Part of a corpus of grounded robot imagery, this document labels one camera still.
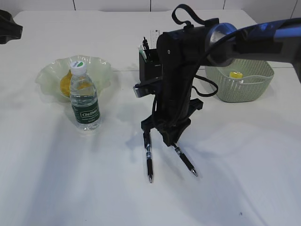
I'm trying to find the green woven plastic basket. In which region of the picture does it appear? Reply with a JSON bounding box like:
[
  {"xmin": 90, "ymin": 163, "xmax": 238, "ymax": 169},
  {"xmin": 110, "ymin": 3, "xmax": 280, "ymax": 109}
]
[{"xmin": 205, "ymin": 59, "xmax": 274, "ymax": 103}]

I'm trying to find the clear water bottle green label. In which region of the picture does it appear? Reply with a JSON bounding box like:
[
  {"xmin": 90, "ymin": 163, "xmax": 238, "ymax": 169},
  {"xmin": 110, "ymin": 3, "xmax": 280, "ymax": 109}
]
[{"xmin": 70, "ymin": 60, "xmax": 101, "ymax": 131}]

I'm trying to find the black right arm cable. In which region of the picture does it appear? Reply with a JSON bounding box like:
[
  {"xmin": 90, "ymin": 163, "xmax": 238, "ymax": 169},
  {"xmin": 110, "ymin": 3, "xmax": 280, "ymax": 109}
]
[{"xmin": 151, "ymin": 4, "xmax": 221, "ymax": 123}]

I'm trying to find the teal utility knife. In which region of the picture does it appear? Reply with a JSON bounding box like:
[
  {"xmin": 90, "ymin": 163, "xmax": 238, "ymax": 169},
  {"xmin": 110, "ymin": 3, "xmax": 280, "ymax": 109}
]
[{"xmin": 138, "ymin": 45, "xmax": 147, "ymax": 62}]

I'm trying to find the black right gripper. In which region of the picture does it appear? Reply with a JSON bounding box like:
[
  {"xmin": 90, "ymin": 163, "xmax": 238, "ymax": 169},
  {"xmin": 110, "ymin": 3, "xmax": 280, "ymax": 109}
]
[{"xmin": 141, "ymin": 27, "xmax": 211, "ymax": 148}]

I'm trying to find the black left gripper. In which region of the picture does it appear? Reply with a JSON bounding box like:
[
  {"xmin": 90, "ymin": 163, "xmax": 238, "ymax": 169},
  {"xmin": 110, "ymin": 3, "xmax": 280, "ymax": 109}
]
[{"xmin": 0, "ymin": 10, "xmax": 23, "ymax": 44}]

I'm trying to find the yellow pear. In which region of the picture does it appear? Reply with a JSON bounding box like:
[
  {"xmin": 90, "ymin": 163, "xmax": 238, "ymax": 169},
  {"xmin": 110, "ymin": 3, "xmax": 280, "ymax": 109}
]
[{"xmin": 60, "ymin": 70, "xmax": 93, "ymax": 97}]

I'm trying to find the black pen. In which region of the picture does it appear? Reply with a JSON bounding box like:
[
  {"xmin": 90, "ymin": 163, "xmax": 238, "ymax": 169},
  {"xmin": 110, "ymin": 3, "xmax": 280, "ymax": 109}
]
[
  {"xmin": 143, "ymin": 37, "xmax": 150, "ymax": 61},
  {"xmin": 145, "ymin": 143, "xmax": 153, "ymax": 183},
  {"xmin": 172, "ymin": 143, "xmax": 198, "ymax": 177}
]

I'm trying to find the clear plastic ruler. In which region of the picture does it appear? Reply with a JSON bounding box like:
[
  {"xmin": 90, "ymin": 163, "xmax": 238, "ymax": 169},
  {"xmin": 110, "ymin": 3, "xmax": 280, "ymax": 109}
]
[{"xmin": 150, "ymin": 29, "xmax": 160, "ymax": 49}]

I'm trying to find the black square pen holder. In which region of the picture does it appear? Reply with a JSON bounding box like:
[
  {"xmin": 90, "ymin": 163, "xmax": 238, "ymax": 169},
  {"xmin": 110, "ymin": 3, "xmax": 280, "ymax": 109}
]
[{"xmin": 139, "ymin": 49, "xmax": 162, "ymax": 82}]

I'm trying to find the translucent green wavy glass plate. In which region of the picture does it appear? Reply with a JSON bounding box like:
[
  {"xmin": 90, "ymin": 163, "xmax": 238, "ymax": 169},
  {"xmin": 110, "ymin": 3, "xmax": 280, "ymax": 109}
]
[{"xmin": 35, "ymin": 55, "xmax": 113, "ymax": 103}]

